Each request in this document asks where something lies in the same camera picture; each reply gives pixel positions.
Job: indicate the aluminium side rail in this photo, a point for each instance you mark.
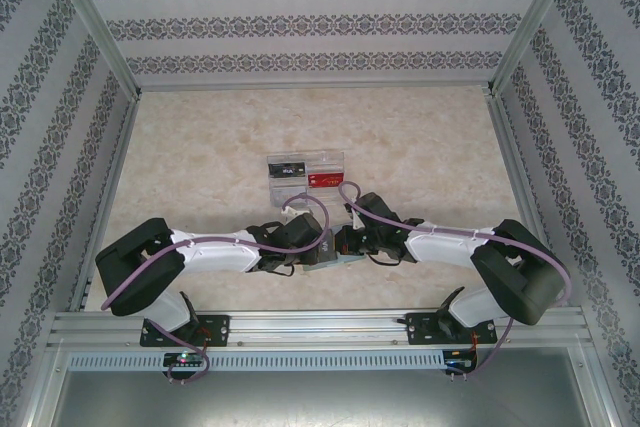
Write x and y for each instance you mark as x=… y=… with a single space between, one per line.
x=511 y=147
x=119 y=147

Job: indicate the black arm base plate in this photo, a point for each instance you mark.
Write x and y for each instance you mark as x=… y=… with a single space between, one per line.
x=220 y=329
x=420 y=329

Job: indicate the aluminium mounting rail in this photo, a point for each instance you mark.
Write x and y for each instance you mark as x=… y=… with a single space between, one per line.
x=320 y=329

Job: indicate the aluminium frame post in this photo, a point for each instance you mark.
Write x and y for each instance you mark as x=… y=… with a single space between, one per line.
x=96 y=22
x=532 y=22

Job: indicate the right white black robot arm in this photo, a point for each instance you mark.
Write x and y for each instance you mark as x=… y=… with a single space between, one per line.
x=445 y=247

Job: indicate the black card white print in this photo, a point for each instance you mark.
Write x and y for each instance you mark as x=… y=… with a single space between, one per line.
x=287 y=170

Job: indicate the small controller board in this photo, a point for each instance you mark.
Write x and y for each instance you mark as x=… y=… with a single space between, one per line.
x=460 y=362
x=185 y=358

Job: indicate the grey metal panel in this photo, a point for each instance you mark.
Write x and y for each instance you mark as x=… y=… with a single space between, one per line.
x=320 y=402

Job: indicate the grey black Vip card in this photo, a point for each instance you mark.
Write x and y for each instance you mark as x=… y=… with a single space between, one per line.
x=325 y=246

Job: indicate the red VIP card gold print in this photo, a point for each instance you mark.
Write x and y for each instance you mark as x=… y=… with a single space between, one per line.
x=327 y=179

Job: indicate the clear acrylic card organizer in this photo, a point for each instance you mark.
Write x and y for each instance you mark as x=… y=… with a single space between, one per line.
x=327 y=162

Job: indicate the silver grey card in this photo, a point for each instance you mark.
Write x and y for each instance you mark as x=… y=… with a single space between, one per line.
x=287 y=192

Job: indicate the aluminium frame strut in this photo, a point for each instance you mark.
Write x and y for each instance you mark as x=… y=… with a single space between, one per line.
x=595 y=387
x=48 y=382

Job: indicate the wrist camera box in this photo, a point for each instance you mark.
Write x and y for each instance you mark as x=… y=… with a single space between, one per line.
x=355 y=219
x=289 y=211

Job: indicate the green leather card holder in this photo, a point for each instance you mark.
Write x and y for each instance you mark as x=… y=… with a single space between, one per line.
x=330 y=266

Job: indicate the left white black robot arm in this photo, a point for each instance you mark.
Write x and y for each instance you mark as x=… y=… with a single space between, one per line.
x=215 y=249

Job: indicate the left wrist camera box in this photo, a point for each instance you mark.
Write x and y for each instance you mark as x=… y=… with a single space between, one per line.
x=289 y=211

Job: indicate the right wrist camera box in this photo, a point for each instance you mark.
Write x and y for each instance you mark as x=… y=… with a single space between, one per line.
x=355 y=219

